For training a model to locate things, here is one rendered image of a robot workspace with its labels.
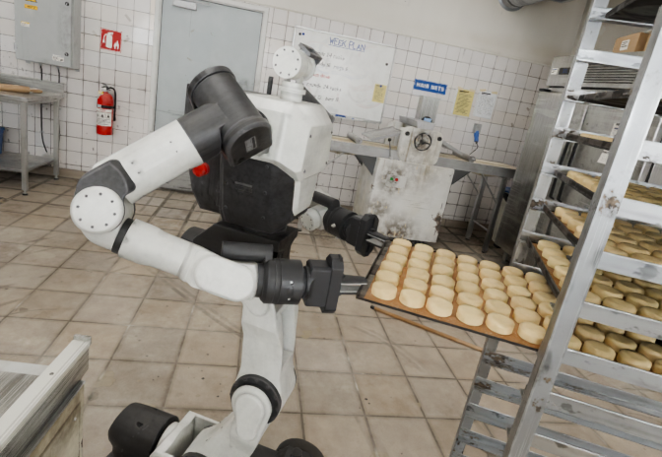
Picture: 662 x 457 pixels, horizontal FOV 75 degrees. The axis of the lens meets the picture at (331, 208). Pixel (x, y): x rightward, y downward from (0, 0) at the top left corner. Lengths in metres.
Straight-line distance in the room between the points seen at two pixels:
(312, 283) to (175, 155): 0.34
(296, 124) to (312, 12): 4.08
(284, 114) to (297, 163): 0.11
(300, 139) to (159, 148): 0.29
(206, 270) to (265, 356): 0.46
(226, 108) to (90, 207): 0.27
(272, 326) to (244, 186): 0.35
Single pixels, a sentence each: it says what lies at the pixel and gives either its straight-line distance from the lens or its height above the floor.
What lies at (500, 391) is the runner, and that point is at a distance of 1.41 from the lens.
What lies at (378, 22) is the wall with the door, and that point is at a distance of 5.07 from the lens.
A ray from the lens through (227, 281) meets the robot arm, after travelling 0.78.
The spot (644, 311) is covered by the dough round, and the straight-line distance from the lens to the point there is 0.93.
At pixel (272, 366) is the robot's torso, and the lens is 1.19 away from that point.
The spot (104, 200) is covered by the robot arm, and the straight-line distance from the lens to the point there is 0.78.
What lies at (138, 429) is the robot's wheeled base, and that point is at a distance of 1.57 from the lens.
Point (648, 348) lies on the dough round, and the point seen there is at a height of 1.06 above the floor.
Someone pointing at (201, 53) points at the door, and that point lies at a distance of 4.96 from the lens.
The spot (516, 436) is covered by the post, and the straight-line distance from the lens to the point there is 0.93.
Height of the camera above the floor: 1.42
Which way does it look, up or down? 16 degrees down
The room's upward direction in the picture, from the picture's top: 10 degrees clockwise
